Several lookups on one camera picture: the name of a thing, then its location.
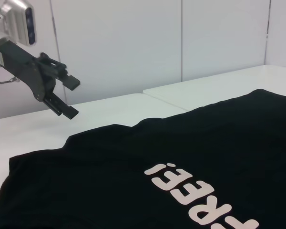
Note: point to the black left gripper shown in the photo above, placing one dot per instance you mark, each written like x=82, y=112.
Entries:
x=21, y=62

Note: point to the black shirt with FREE print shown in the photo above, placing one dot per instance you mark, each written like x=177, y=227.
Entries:
x=109, y=181

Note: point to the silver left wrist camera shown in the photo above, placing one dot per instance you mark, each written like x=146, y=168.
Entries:
x=19, y=21

